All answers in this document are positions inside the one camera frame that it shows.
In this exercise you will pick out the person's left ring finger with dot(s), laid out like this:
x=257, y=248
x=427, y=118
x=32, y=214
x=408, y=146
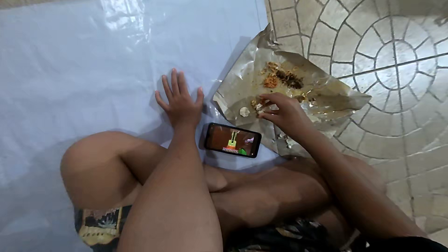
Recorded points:
x=167, y=86

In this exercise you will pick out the person's left hand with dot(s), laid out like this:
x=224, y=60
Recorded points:
x=182, y=107

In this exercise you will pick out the person's right forearm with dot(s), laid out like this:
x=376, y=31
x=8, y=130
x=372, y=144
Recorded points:
x=353, y=185

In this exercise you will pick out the person's right thumb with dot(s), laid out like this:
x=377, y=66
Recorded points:
x=268, y=116

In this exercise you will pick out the person's right fingers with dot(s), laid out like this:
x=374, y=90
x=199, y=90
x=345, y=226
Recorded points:
x=275, y=98

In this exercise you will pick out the person's left index finger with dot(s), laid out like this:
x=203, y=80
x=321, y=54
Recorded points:
x=182, y=83

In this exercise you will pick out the person's left middle finger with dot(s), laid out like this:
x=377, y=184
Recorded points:
x=175, y=82

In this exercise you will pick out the small white rice morsel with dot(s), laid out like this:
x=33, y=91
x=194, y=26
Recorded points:
x=259, y=107

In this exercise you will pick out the person's left forearm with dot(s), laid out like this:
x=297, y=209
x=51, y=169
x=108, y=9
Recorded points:
x=178, y=182

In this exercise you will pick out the black smartphone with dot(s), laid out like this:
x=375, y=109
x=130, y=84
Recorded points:
x=233, y=140

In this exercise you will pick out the person's left thumb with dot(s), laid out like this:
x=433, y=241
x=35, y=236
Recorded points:
x=200, y=96

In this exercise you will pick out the orange shredded food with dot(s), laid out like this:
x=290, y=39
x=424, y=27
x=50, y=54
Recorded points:
x=270, y=81

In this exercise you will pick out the white food scraps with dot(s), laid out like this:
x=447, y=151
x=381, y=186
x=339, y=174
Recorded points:
x=289, y=141

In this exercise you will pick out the person's left little finger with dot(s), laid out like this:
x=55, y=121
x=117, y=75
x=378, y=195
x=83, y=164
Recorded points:
x=161, y=100

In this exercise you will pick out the person's right hand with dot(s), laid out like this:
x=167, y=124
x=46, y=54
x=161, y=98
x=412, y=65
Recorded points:
x=290, y=114

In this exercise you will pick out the round white food piece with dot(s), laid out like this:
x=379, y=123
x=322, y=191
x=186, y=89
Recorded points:
x=244, y=112

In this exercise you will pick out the light blue plastic sheet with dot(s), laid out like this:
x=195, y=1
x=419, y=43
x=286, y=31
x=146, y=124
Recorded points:
x=80, y=77

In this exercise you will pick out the dark brown food pile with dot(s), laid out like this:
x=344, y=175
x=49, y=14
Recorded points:
x=291, y=79

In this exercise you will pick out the person's legs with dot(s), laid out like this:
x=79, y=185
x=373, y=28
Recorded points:
x=273, y=199

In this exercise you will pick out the brown food wrapping paper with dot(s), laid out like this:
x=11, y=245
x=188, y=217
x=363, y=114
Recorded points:
x=241, y=84

